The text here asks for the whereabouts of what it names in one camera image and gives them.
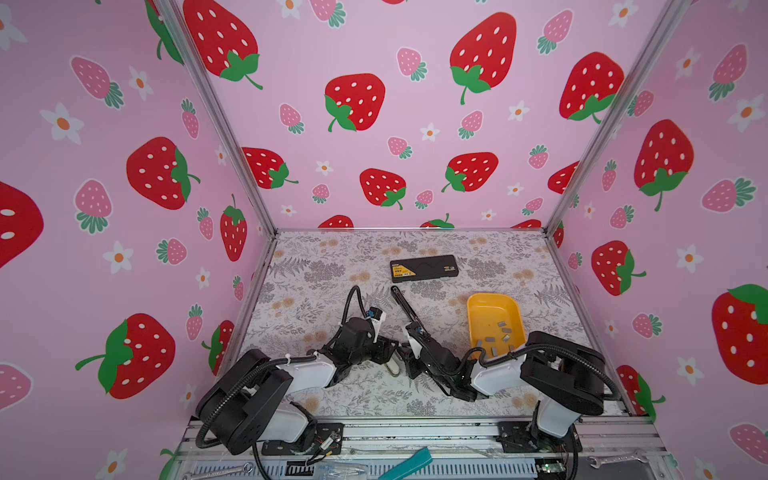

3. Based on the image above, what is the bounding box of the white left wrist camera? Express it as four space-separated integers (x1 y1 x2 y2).
367 307 386 343

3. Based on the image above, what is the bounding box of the black flat tool case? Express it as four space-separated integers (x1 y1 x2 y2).
390 255 459 283

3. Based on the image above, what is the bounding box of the teal plastic tool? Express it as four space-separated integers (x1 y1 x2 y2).
378 447 433 480

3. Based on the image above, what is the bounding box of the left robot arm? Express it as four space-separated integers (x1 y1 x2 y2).
195 307 398 455

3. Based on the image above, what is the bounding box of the beige staple box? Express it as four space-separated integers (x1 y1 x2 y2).
384 356 402 378

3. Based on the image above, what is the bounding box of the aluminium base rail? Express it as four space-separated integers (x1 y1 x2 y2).
179 418 661 460

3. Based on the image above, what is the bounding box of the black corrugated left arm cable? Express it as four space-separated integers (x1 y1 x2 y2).
338 284 368 331

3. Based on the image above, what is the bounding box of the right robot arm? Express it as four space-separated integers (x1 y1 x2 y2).
397 327 620 439

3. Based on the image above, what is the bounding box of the grey slotted cable duct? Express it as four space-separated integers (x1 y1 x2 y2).
191 458 601 480

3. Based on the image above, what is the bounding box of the yellow plastic tray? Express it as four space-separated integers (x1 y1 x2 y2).
467 293 527 359

